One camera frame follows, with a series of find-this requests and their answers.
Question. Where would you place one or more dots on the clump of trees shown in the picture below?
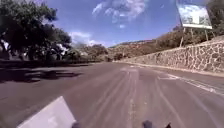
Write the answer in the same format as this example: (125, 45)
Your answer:
(90, 52)

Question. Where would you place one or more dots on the grey asphalt road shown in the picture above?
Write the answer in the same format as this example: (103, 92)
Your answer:
(110, 90)

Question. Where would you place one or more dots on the bushy dry hillside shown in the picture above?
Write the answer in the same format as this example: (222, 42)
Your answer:
(150, 46)

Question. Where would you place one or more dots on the robot's own part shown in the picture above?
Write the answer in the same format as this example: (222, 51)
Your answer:
(147, 124)

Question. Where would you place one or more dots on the low dark roadside hedge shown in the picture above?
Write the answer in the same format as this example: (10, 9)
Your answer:
(40, 63)

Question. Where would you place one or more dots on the pale roadside strip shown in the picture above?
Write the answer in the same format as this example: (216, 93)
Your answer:
(186, 69)

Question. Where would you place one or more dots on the white painted road line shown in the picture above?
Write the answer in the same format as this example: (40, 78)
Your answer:
(196, 84)

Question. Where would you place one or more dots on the large dark tree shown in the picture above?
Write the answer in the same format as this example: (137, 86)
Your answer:
(26, 30)

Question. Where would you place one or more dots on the billboard on posts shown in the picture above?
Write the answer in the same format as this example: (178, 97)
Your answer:
(194, 15)

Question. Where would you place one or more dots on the rough stone retaining wall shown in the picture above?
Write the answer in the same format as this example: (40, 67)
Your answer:
(196, 56)

